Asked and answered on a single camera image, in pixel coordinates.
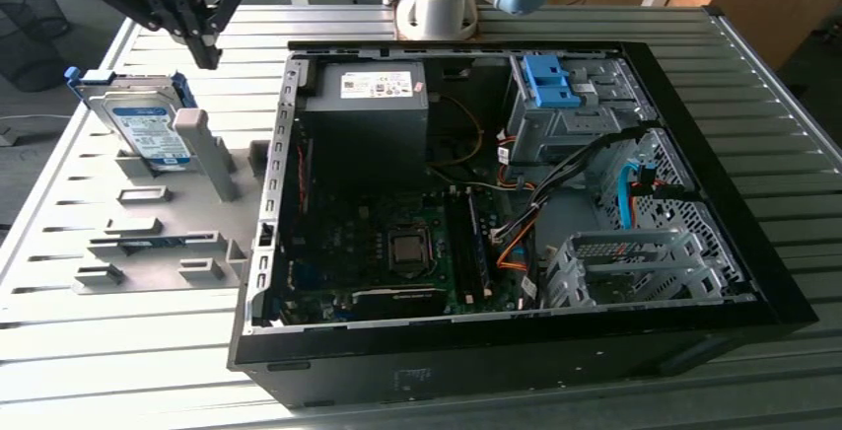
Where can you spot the hard disk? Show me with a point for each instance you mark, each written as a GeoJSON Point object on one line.
{"type": "Point", "coordinates": [148, 129]}

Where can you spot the grey metal disk bay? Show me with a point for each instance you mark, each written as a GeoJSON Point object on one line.
{"type": "Point", "coordinates": [658, 263]}

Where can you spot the black mesh waste basket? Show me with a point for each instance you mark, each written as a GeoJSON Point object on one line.
{"type": "Point", "coordinates": [32, 55]}

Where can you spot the grey power supply unit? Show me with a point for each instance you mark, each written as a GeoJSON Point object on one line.
{"type": "Point", "coordinates": [368, 124]}

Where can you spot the RAM stick with blue label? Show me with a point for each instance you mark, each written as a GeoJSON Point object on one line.
{"type": "Point", "coordinates": [155, 242]}

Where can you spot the grey parts rack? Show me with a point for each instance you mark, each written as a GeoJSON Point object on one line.
{"type": "Point", "coordinates": [171, 252]}

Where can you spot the blue plastic drive latch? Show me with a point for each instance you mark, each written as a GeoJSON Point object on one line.
{"type": "Point", "coordinates": [546, 90]}

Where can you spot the green motherboard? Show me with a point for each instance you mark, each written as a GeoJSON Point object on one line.
{"type": "Point", "coordinates": [440, 233]}

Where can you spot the silver CPU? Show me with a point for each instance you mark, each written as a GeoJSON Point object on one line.
{"type": "Point", "coordinates": [408, 248]}

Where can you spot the grey metal drive cage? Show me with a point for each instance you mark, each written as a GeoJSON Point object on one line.
{"type": "Point", "coordinates": [572, 129]}

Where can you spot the RAM stick in slot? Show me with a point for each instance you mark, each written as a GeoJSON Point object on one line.
{"type": "Point", "coordinates": [479, 247]}

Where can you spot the black graphics card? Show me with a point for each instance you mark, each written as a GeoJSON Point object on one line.
{"type": "Point", "coordinates": [402, 302]}

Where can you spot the brown wooden cabinet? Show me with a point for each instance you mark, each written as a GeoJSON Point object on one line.
{"type": "Point", "coordinates": [775, 6]}

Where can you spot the black PC case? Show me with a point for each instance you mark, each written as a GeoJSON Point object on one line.
{"type": "Point", "coordinates": [460, 366]}

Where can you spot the grey floor bracket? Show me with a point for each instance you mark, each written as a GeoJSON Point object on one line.
{"type": "Point", "coordinates": [8, 136]}

